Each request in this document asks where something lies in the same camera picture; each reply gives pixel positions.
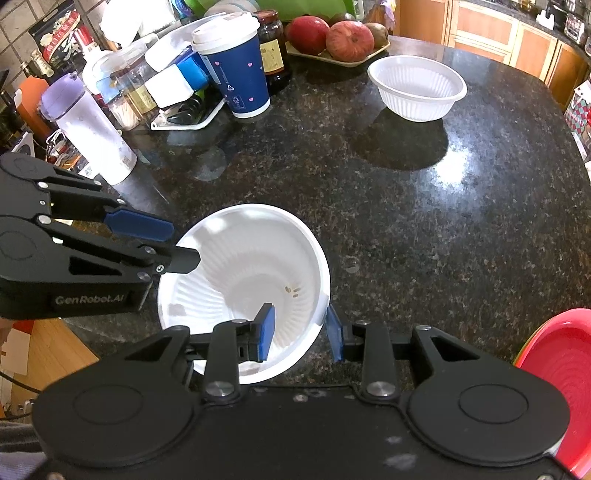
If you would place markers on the magenta plastic plate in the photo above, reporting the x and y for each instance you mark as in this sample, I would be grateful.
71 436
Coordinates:
559 353

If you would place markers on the blue white tissue pack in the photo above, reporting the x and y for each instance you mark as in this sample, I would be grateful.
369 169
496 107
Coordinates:
177 82

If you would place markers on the blue paper coffee cup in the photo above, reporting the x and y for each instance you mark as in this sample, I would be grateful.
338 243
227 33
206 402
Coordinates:
228 45

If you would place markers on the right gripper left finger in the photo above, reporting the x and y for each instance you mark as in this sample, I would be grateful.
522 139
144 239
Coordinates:
233 343

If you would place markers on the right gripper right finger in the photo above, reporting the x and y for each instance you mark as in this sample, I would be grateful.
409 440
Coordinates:
370 345

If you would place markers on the green cutting board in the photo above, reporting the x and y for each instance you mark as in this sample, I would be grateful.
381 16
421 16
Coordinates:
287 9

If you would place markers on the red apple right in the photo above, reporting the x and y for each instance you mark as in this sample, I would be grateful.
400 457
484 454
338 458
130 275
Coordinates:
349 41

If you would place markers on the white ribbed bowl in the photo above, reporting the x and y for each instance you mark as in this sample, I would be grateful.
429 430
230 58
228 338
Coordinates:
415 88
249 276
249 286

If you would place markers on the white plastic tray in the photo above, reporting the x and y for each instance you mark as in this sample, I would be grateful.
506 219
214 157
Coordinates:
193 114

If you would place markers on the red apple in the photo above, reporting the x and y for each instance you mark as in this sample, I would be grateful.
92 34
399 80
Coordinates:
349 41
307 34

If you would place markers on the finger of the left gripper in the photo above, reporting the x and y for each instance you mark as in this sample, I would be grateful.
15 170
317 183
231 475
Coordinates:
149 256
73 197

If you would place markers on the dark sauce jar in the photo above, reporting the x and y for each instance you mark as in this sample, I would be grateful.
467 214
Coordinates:
272 45

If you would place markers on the red apple left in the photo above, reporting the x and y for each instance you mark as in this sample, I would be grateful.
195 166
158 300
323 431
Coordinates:
307 34

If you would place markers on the person left hand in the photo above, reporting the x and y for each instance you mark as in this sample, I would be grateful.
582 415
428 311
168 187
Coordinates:
6 324

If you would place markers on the clear glass jar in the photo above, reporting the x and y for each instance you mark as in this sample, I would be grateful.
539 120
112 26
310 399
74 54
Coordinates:
121 81

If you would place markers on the white water bottle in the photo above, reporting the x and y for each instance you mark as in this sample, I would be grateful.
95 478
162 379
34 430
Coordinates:
70 106

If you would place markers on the kiwi fruit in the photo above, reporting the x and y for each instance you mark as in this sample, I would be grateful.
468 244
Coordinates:
380 34

